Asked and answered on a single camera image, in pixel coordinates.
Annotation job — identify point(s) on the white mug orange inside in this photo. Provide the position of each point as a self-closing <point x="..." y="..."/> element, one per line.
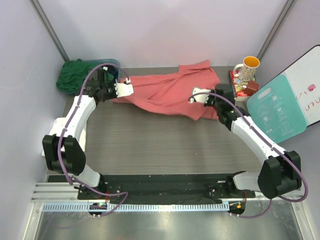
<point x="246" y="70"/>

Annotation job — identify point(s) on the green t-shirt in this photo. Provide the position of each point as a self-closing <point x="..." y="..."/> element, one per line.
<point x="72" y="75"/>

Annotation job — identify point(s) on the teal folding board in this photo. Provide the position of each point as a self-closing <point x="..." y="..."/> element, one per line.
<point x="276" y="111"/>

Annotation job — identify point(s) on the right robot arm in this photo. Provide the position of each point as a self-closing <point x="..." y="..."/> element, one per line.
<point x="280" y="171"/>

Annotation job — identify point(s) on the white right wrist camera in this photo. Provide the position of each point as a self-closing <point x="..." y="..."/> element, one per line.
<point x="199" y="95"/>

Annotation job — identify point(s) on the aluminium rail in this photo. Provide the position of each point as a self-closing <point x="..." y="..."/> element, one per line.
<point x="61" y="197"/>

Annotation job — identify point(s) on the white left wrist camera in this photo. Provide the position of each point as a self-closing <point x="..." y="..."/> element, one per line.
<point x="123" y="89"/>

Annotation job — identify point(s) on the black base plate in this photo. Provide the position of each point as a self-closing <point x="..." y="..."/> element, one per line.
<point x="173" y="189"/>

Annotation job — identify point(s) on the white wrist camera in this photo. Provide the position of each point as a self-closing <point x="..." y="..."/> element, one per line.
<point x="123" y="89"/>
<point x="199" y="95"/>

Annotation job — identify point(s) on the red book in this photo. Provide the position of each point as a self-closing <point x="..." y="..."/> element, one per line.
<point x="238" y="87"/>

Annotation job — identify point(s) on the pink t-shirt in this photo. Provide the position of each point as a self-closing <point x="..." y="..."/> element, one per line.
<point x="168" y="94"/>

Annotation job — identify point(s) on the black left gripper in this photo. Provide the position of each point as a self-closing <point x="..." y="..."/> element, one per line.
<point x="111" y="84"/>

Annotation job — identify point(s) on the whiteboard with black frame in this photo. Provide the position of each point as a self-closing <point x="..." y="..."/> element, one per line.
<point x="304" y="78"/>

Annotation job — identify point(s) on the blue plastic bin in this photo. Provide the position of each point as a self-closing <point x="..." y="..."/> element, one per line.
<point x="112" y="62"/>

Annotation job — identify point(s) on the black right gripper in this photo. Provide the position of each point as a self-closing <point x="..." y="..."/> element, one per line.
<point x="208" y="103"/>

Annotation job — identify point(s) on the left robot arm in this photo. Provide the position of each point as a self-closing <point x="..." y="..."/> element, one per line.
<point x="62" y="149"/>

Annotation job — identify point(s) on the small brown box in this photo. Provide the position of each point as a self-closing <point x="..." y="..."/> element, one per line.
<point x="251" y="88"/>

